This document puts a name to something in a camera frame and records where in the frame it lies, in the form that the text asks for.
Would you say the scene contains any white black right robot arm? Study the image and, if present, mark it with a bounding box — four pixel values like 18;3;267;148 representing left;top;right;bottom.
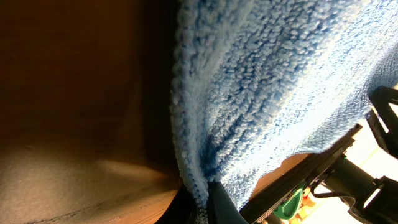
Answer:
310;86;397;224

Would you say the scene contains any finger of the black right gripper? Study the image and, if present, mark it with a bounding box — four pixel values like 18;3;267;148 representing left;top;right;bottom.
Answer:
366;86;397;156

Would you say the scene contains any blue microfiber cloth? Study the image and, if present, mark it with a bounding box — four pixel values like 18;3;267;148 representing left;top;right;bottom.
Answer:
170;0;397;223

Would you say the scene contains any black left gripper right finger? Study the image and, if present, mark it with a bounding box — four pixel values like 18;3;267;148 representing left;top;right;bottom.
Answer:
207;182;248;224

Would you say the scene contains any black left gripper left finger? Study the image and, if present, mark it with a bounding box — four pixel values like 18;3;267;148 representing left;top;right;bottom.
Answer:
155;185;197;224

